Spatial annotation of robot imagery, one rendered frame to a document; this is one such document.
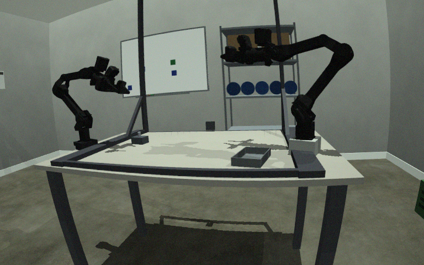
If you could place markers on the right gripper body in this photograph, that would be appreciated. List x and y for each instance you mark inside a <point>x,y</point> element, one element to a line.
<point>101,79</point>

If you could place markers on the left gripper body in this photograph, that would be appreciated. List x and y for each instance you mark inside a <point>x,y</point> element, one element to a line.
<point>232,55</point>

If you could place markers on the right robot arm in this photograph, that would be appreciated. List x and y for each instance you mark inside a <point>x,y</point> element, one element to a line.
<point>84,118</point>

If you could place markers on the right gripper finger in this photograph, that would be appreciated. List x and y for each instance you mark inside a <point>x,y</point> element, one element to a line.
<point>123,89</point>
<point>107,87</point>

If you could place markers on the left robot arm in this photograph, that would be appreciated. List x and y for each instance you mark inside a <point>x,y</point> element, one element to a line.
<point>301,108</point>

